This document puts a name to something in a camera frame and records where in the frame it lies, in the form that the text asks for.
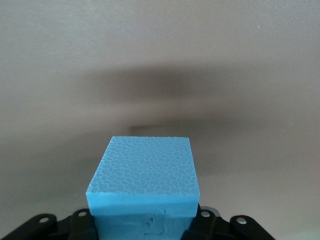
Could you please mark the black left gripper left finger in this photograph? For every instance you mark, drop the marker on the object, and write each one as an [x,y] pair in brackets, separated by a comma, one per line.
[75,225]

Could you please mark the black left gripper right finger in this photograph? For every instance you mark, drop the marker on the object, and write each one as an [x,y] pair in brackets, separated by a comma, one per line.
[212,225]

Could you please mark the blue foam block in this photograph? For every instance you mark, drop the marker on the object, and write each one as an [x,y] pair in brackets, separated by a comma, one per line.
[145,170]

